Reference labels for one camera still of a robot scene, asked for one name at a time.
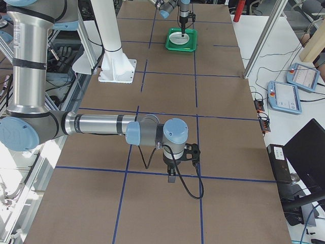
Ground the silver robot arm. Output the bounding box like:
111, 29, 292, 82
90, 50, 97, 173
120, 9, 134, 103
1, 1, 188, 182
149, 0, 190, 37

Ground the black computer box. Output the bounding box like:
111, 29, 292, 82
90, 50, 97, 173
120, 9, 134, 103
267, 144, 292, 184

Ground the green plastic tray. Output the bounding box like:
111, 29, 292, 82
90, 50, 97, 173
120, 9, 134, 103
165, 28, 198, 52

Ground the near blue teach pendant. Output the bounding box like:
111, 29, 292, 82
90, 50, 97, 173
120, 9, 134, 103
268, 81, 302, 114

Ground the far blue teach pendant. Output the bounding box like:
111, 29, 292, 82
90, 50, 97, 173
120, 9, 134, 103
286, 63, 320, 92

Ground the blue teach pendant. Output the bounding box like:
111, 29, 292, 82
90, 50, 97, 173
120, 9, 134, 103
268, 81, 302, 114
286, 63, 320, 92

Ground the orange black adapter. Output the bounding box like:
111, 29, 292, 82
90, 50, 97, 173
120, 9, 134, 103
259, 119, 271, 134
253, 99, 265, 113

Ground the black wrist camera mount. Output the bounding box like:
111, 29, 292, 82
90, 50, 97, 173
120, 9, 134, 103
184, 143, 201, 163

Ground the white round plate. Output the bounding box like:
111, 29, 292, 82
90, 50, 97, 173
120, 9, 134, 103
169, 32, 190, 45

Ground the white paper sheet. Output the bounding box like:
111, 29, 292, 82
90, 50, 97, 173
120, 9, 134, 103
72, 52, 98, 75

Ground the black monitor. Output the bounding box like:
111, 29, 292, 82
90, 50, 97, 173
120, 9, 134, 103
284, 118, 324, 193

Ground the white camera stand column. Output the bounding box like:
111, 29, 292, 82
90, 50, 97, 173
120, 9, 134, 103
91, 0, 137, 84

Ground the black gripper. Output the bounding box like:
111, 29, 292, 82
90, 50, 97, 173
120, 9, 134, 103
179, 16, 187, 37
163, 155, 181, 183

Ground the aluminium frame post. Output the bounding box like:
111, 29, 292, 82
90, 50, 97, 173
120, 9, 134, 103
243, 0, 288, 79

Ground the red cylinder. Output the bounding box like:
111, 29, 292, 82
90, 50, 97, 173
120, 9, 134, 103
233, 0, 246, 22

